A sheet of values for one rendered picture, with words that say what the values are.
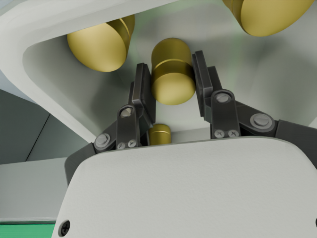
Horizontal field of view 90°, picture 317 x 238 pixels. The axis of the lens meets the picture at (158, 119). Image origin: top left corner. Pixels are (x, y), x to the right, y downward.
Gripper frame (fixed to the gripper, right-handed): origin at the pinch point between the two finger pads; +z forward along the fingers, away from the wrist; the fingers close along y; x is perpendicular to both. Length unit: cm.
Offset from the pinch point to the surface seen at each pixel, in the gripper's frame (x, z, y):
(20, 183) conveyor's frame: -21.0, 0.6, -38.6
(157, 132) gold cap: -10.3, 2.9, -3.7
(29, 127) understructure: -37, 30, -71
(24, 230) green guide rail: -22.7, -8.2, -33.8
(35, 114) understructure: -36, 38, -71
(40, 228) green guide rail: -22.6, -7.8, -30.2
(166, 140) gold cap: -10.9, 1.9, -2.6
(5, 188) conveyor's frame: -21.0, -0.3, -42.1
